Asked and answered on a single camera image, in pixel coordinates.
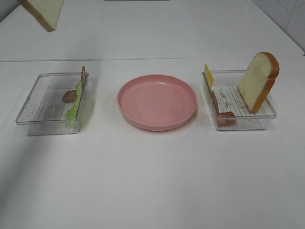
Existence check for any brown bacon strip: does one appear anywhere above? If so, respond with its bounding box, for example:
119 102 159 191
62 66 86 103
212 91 236 127

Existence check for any green lettuce leaf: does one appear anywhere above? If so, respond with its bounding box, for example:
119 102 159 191
65 81 83 120

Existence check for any bread slice with brown crust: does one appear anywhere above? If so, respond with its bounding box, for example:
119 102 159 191
18 0 64 32

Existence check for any pink round plate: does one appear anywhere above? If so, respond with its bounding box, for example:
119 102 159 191
117 74 197 131

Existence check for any yellow cheese slice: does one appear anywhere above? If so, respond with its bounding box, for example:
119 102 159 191
203 64 214 91

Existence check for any clear plastic right container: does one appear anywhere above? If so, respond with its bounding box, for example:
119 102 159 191
202 70 276 131

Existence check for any clear plastic container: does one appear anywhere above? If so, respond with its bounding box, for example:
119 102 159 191
16 72 90 136
202 70 276 131

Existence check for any clear plastic left container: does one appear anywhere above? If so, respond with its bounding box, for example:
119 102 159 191
16 72 90 136

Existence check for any upright bread slice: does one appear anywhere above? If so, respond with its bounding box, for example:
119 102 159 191
238 52 280 113

